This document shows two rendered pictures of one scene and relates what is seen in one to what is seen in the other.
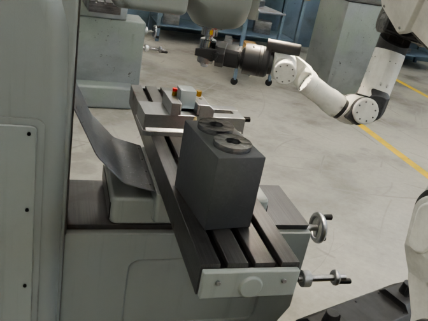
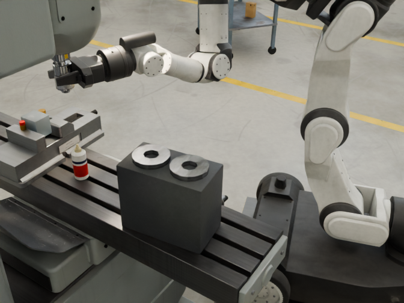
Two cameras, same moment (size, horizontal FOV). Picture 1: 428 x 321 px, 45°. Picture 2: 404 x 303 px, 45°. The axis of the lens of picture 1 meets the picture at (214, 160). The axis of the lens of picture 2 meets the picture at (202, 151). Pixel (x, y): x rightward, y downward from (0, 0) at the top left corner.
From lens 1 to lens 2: 0.64 m
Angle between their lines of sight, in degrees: 34
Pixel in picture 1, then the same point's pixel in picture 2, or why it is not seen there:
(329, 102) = (191, 73)
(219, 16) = (79, 39)
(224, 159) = (204, 189)
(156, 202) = (92, 247)
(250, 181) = (218, 190)
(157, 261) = (104, 292)
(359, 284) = not seen: hidden behind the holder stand
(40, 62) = not seen: outside the picture
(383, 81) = (222, 33)
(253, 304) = not seen: hidden behind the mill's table
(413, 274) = (312, 178)
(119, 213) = (62, 281)
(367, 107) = (222, 63)
